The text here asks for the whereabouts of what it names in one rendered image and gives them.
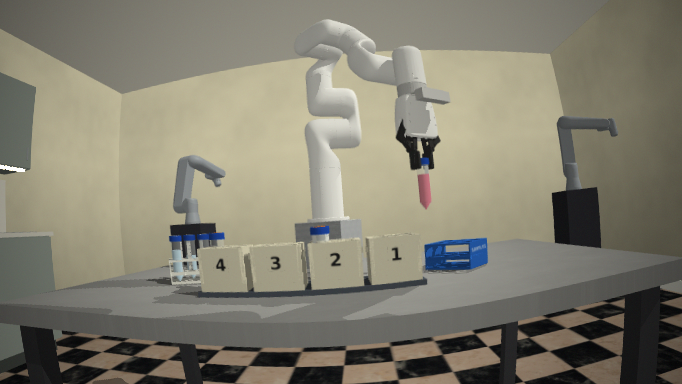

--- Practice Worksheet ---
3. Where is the blue tube rack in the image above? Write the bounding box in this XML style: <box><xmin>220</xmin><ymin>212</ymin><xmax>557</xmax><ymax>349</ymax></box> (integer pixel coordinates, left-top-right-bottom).
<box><xmin>425</xmin><ymin>238</ymin><xmax>488</xmax><ymax>270</ymax></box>

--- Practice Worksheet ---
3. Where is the white tube rack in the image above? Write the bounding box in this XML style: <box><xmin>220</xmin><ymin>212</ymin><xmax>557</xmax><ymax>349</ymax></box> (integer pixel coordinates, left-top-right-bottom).
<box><xmin>169</xmin><ymin>257</ymin><xmax>201</xmax><ymax>285</ymax></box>

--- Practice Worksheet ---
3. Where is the cream bucket adapter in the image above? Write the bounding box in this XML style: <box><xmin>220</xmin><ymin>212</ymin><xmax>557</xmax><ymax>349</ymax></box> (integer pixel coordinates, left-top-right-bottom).
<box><xmin>308</xmin><ymin>238</ymin><xmax>364</xmax><ymax>290</ymax></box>
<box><xmin>249</xmin><ymin>242</ymin><xmax>308</xmax><ymax>292</ymax></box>
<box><xmin>365</xmin><ymin>232</ymin><xmax>423</xmax><ymax>285</ymax></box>
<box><xmin>197</xmin><ymin>245</ymin><xmax>253</xmax><ymax>292</ymax></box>

